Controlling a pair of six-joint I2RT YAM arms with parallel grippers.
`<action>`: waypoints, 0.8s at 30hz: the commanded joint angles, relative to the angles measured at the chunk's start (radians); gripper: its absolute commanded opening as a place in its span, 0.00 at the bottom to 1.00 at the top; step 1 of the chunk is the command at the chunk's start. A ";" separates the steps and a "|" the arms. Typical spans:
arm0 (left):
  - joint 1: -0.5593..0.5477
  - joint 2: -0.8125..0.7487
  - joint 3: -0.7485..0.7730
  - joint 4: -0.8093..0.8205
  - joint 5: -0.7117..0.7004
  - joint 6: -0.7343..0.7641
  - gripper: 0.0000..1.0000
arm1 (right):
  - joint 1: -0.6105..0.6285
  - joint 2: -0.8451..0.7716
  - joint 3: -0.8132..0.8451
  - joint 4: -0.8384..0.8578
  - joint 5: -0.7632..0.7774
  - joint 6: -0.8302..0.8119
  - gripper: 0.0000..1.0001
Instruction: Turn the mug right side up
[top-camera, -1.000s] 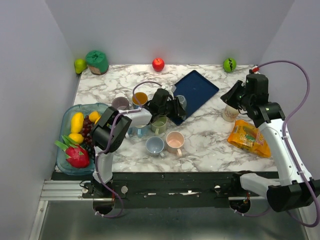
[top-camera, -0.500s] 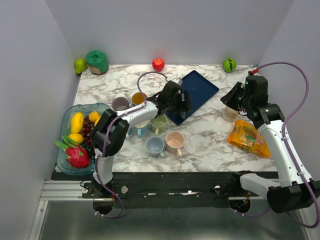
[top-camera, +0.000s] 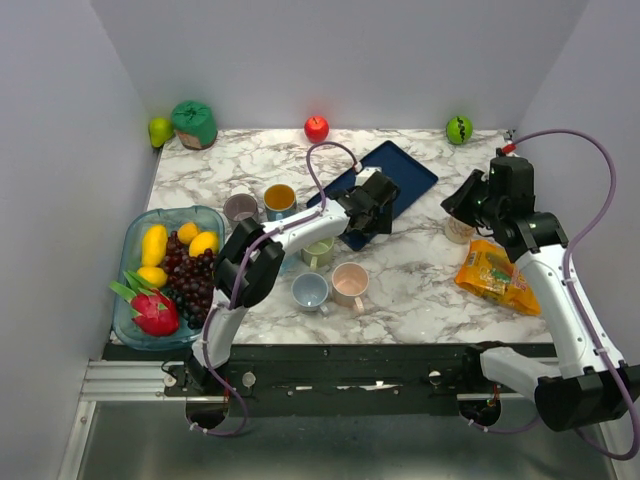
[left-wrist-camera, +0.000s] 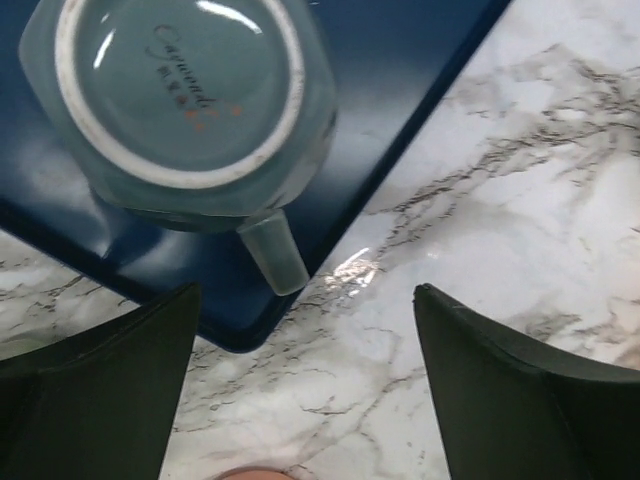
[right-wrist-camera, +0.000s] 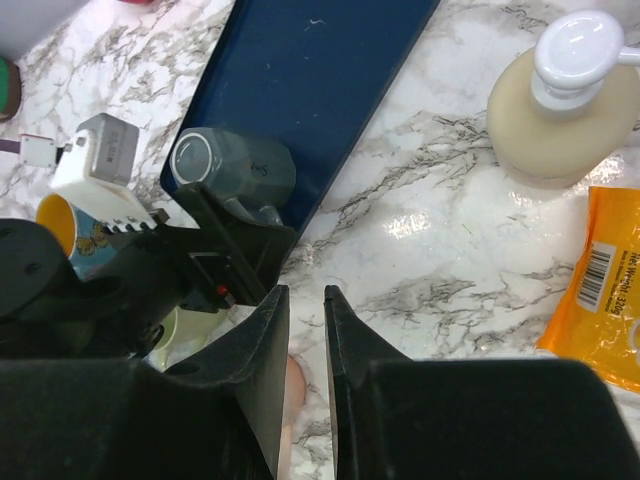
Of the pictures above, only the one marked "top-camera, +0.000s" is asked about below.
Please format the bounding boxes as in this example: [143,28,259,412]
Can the light green mug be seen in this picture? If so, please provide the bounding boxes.
[301,237,335,271]

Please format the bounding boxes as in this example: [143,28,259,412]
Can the pink ceramic mug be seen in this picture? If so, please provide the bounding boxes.
[331,262,369,314]

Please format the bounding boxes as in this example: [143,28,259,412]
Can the blue butterfly mug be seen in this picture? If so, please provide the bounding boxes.
[263,184,297,221]

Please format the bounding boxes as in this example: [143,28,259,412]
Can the grey mug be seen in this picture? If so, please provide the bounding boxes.
[291,272,330,316]

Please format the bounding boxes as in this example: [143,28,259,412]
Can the purple ceramic mug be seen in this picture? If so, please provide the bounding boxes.
[223,193,260,229]

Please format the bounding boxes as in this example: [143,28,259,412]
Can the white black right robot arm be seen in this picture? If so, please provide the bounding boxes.
[441,156,639,432]

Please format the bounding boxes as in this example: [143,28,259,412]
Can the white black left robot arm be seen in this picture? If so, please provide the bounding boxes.
[185,170,400,395]

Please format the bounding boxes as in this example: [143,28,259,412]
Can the white pump bottle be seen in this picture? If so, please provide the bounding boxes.
[444,216,476,245]

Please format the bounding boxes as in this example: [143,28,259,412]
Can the dark blue mat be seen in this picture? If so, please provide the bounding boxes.
[299,141,438,251]

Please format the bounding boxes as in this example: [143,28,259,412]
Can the orange snack bag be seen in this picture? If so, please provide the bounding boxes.
[454,240,541,316]

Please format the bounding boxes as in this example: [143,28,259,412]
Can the red toy apple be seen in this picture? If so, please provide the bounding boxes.
[303,116,330,144]

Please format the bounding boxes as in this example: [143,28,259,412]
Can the teal plastic fruit bin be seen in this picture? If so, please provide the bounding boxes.
[112,205,226,351]

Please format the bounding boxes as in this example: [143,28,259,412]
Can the small yellow toy lemon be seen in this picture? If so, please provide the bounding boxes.
[177,222,200,245]

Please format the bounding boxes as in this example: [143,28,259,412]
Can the dark red toy grapes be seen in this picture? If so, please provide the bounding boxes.
[160,231,217,330]

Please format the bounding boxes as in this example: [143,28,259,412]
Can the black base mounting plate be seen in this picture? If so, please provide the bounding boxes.
[164,342,521,419]

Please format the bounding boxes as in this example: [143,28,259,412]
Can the yellow toy mango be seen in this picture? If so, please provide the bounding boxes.
[141,224,168,267]

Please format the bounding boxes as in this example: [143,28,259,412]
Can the green toy pear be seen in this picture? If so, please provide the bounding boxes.
[148,117,174,148]

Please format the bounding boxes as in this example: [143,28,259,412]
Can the red toy dragon fruit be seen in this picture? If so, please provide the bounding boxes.
[109,271,180,337]

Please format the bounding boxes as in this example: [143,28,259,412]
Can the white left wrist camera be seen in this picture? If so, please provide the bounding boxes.
[354,167,382,186]

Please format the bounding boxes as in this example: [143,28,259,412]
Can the left aluminium rail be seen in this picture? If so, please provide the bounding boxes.
[80,360,165,402]

